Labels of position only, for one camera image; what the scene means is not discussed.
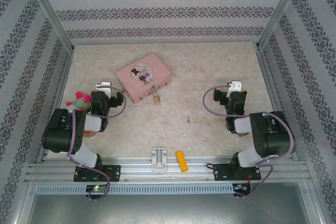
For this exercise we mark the pink tin box with cartoon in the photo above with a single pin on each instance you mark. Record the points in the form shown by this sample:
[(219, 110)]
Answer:
[(141, 77)]

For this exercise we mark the small brass padlock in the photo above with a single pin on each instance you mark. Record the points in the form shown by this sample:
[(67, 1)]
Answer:
[(157, 100)]

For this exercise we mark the small silver key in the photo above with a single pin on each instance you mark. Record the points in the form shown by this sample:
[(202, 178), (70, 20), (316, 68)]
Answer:
[(188, 121)]

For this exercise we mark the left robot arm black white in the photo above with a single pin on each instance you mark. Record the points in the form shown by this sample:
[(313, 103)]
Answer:
[(60, 129)]

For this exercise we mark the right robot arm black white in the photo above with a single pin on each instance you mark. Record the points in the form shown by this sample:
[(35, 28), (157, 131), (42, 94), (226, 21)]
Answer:
[(270, 134)]

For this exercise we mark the pink green plush toy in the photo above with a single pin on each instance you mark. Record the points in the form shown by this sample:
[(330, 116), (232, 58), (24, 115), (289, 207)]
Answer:
[(82, 100)]

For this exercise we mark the brown tape roll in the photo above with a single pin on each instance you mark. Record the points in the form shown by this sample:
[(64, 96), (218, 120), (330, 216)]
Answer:
[(89, 134)]

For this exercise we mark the yellow rectangular block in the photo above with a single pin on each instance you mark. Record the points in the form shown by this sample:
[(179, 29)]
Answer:
[(182, 161)]

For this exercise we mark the small controller circuit board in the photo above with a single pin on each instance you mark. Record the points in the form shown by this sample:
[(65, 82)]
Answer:
[(240, 187), (96, 188)]

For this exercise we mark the grey metal panel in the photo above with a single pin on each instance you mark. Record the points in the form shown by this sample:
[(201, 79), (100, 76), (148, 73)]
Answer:
[(168, 208)]

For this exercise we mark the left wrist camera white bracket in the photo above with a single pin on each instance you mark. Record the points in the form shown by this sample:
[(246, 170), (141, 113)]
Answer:
[(103, 86)]

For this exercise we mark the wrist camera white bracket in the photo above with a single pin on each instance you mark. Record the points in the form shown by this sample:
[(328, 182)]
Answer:
[(103, 86), (235, 85)]

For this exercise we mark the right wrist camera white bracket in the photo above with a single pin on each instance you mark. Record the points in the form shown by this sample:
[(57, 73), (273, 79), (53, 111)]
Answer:
[(235, 85)]

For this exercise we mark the aluminium side rail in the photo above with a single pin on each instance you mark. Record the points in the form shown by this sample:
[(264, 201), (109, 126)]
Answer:
[(56, 103), (275, 98)]

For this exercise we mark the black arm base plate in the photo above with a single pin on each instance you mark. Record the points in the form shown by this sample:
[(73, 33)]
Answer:
[(114, 172), (221, 172)]

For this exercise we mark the white metal bracket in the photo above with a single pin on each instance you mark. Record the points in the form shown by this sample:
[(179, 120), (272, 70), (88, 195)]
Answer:
[(158, 159)]

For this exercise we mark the aluminium front rail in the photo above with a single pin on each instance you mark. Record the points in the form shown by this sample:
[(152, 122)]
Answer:
[(199, 166)]

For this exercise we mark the aluminium frame post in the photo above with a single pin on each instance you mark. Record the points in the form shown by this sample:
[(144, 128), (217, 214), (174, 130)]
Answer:
[(50, 11), (282, 11)]

